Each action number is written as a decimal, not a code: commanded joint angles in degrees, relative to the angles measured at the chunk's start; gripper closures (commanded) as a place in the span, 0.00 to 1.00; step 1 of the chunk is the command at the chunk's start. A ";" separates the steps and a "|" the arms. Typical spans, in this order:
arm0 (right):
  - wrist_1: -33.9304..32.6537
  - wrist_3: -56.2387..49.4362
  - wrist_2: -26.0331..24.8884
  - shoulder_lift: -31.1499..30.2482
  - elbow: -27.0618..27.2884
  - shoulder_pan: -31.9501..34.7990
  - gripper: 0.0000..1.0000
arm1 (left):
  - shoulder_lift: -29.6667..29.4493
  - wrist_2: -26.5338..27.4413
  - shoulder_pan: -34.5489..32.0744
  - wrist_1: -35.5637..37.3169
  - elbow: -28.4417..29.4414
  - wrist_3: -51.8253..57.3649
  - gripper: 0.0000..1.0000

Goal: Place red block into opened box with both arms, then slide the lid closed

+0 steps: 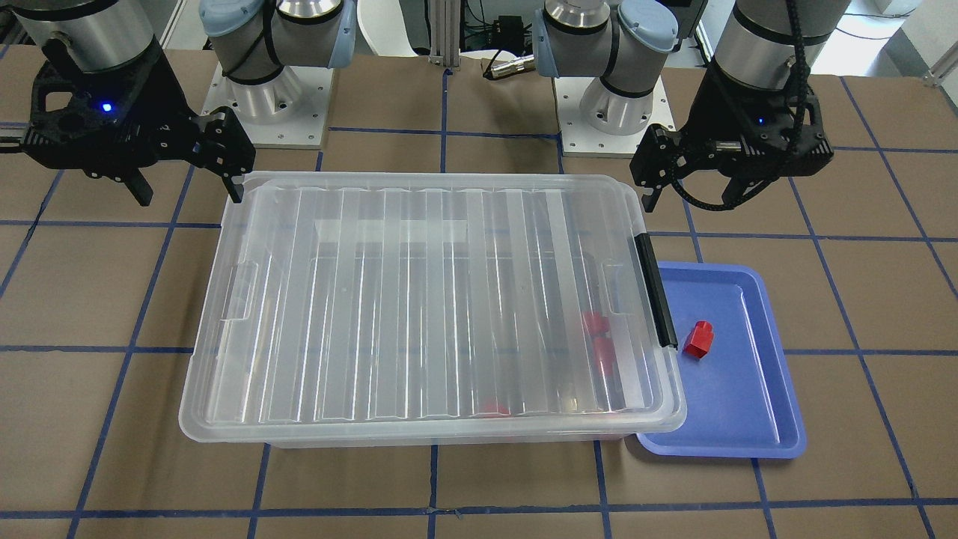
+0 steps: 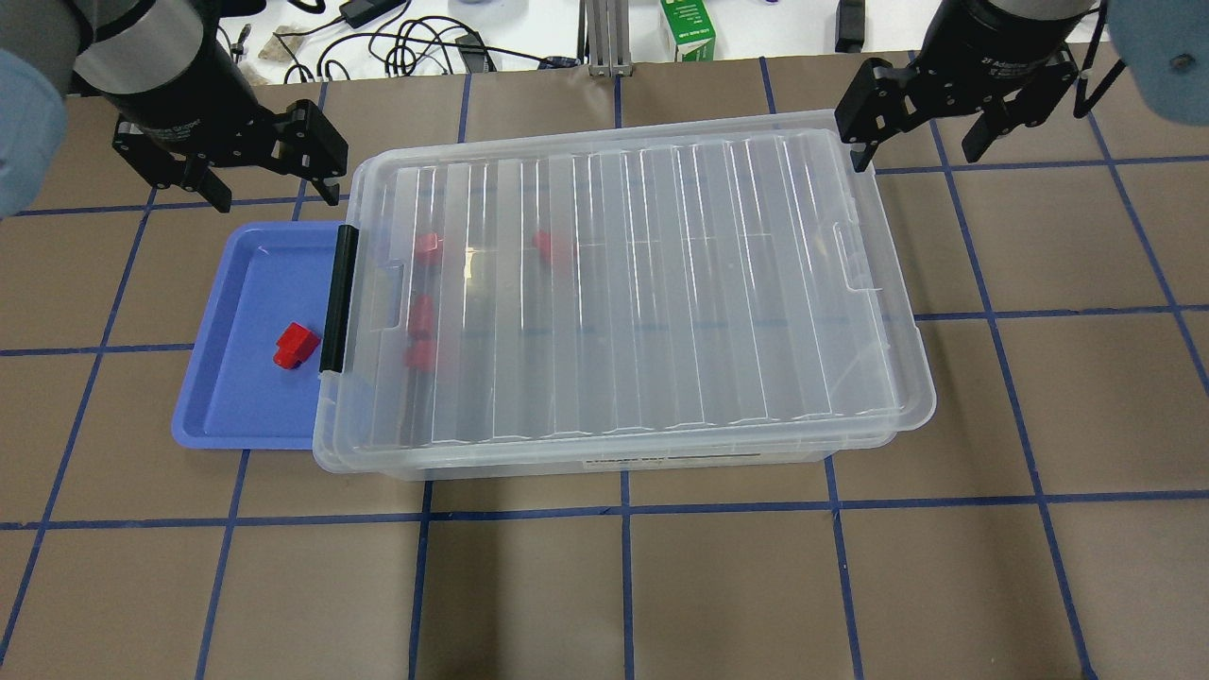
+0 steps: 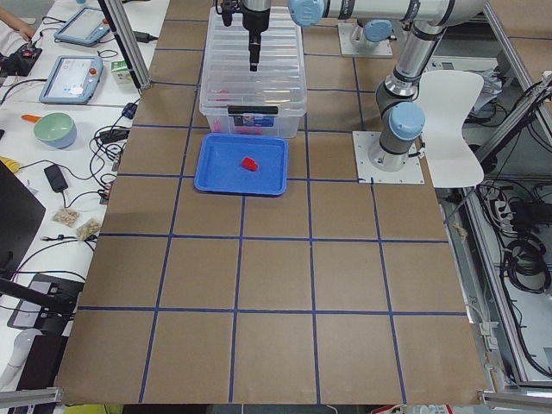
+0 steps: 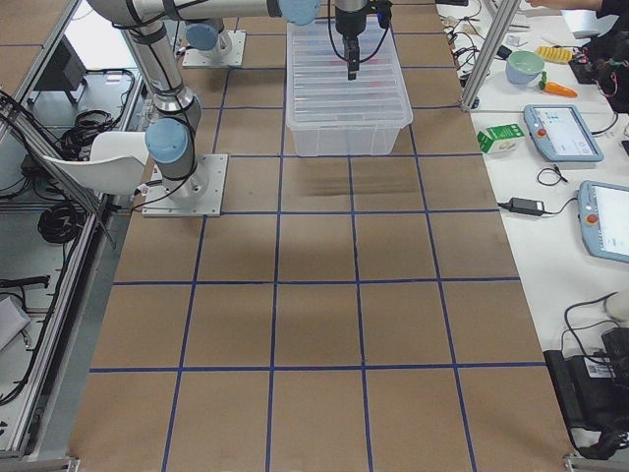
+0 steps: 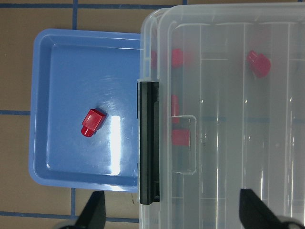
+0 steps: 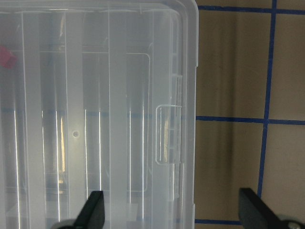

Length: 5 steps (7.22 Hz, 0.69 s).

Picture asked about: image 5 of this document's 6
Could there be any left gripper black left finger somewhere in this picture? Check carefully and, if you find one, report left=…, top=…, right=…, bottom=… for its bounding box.
left=74, top=191, right=105, bottom=229

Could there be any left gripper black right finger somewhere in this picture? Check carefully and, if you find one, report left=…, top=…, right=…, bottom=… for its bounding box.
left=239, top=189, right=289, bottom=229

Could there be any red block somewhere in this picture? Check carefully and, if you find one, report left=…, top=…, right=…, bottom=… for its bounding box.
left=246, top=50, right=271, bottom=78
left=172, top=129, right=190, bottom=146
left=171, top=94, right=180, bottom=124
left=81, top=109, right=107, bottom=137
left=151, top=49, right=184, bottom=68

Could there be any black box latch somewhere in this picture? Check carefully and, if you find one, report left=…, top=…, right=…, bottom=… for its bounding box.
left=137, top=81, right=160, bottom=205

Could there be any clear plastic storage box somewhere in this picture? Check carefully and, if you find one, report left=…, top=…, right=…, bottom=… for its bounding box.
left=138, top=4, right=305, bottom=229

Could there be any clear plastic box lid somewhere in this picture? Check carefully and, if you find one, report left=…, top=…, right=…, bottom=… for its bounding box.
left=158, top=2, right=305, bottom=229

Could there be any blue plastic tray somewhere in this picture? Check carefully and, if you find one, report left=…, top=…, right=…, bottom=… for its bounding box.
left=29, top=29, right=141, bottom=192

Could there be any red block under lid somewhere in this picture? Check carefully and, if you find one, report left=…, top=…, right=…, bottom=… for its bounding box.
left=151, top=49, right=184, bottom=68

